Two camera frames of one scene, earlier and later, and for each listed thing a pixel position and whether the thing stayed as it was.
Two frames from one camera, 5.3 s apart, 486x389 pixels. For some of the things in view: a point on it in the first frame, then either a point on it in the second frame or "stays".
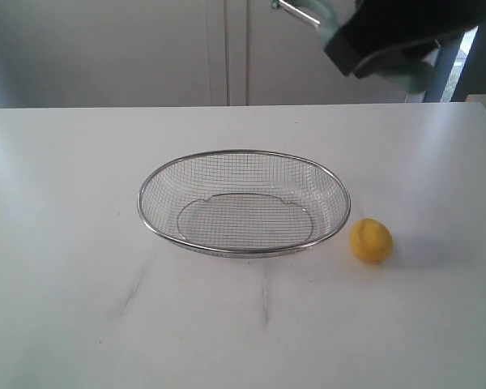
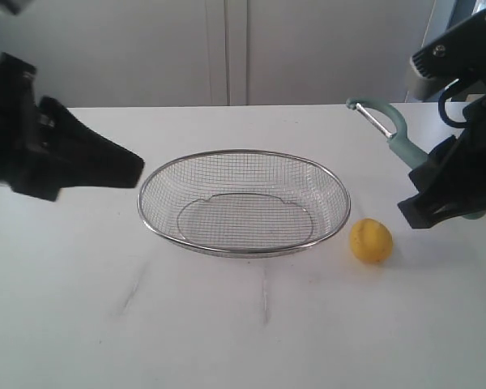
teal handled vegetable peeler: (415, 78) → (398, 141)
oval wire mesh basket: (245, 203) stays
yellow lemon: (371, 241) stays
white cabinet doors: (164, 53) stays
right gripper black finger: (373, 27) → (464, 176)
